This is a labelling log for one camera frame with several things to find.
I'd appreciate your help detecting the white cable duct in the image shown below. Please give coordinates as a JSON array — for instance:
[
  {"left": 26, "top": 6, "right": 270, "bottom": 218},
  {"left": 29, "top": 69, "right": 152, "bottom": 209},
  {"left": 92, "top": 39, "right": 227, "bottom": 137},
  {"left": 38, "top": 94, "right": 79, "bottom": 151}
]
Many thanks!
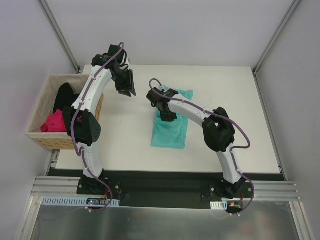
[
  {"left": 209, "top": 200, "right": 243, "bottom": 211},
  {"left": 42, "top": 196, "right": 120, "bottom": 208}
]

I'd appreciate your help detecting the teal t shirt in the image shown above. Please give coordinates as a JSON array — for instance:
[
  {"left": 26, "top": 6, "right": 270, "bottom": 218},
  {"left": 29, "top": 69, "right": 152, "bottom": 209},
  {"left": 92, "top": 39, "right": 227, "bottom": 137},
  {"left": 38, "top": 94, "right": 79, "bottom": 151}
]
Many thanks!
[{"left": 150, "top": 84, "right": 195, "bottom": 150}]

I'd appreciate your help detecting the pink t shirt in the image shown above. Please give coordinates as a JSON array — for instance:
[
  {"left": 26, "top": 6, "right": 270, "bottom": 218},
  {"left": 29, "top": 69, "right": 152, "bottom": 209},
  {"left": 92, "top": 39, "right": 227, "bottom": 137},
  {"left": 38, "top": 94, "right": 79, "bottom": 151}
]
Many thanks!
[{"left": 40, "top": 109, "right": 67, "bottom": 133}]

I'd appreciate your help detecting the left rear aluminium post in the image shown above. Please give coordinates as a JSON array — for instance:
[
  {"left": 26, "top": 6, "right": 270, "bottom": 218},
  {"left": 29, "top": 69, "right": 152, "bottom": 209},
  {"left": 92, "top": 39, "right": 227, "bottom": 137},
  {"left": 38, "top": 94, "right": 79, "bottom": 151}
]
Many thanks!
[{"left": 37, "top": 0, "right": 81, "bottom": 74}]

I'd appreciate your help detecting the black t shirt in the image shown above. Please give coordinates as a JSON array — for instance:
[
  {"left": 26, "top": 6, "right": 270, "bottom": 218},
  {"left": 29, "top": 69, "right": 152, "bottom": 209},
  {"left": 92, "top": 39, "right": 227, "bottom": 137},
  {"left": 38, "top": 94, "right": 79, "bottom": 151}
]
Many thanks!
[{"left": 53, "top": 82, "right": 79, "bottom": 113}]

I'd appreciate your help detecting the left white cable duct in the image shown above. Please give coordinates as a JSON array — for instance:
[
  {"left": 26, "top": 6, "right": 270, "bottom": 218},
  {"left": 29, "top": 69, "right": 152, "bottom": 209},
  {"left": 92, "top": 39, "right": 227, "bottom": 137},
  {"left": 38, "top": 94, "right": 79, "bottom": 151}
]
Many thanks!
[{"left": 42, "top": 196, "right": 120, "bottom": 208}]

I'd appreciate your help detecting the right rear aluminium post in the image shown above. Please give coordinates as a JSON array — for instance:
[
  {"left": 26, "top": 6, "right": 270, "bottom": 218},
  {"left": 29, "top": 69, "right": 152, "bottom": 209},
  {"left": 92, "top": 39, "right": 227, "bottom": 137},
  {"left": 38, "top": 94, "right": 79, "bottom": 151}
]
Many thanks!
[{"left": 252, "top": 0, "right": 303, "bottom": 76}]

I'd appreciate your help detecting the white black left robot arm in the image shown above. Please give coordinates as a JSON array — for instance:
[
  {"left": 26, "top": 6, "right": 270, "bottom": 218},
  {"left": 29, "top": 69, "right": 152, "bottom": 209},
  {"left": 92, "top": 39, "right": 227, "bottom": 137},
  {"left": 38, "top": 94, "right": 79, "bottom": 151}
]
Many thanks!
[{"left": 62, "top": 42, "right": 137, "bottom": 195}]

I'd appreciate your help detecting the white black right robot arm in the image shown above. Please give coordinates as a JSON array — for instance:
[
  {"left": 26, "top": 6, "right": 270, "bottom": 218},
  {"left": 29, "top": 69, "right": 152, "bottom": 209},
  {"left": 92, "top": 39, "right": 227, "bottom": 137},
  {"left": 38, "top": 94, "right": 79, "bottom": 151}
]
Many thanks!
[{"left": 146, "top": 87, "right": 243, "bottom": 199}]

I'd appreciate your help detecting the right white cable duct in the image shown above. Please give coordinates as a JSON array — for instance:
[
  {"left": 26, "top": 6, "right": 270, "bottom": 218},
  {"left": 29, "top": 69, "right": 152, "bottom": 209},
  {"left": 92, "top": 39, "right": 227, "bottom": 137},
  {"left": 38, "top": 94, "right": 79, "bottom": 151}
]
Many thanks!
[{"left": 209, "top": 200, "right": 243, "bottom": 211}]

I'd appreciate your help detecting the aluminium post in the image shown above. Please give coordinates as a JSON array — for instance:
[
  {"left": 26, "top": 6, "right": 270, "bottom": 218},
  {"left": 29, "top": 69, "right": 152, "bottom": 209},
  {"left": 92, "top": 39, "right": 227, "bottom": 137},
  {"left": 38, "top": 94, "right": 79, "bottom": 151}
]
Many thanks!
[
  {"left": 252, "top": 0, "right": 303, "bottom": 76},
  {"left": 37, "top": 0, "right": 81, "bottom": 74}
]

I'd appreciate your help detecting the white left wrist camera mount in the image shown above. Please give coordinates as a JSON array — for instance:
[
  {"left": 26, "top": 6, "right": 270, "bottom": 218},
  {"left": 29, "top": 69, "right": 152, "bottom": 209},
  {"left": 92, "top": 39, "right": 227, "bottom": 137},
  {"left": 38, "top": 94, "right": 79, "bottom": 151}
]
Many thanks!
[{"left": 125, "top": 57, "right": 131, "bottom": 65}]

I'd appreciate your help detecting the aluminium front frame rail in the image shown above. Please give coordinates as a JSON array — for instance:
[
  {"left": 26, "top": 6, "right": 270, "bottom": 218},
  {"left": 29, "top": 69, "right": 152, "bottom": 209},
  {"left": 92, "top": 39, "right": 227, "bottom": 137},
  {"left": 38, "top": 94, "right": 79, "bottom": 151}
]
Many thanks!
[{"left": 31, "top": 169, "right": 302, "bottom": 201}]

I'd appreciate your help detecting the wicker laundry basket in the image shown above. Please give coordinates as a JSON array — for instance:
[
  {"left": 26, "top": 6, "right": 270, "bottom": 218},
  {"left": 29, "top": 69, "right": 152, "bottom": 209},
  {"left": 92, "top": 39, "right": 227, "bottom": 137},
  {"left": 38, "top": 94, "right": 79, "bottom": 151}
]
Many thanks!
[{"left": 26, "top": 74, "right": 104, "bottom": 150}]

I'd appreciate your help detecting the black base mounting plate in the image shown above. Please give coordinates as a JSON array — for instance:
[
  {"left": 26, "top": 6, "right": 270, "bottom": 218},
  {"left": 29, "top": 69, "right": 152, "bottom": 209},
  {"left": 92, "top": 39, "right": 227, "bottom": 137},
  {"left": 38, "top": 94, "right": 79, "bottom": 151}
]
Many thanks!
[{"left": 76, "top": 170, "right": 259, "bottom": 208}]

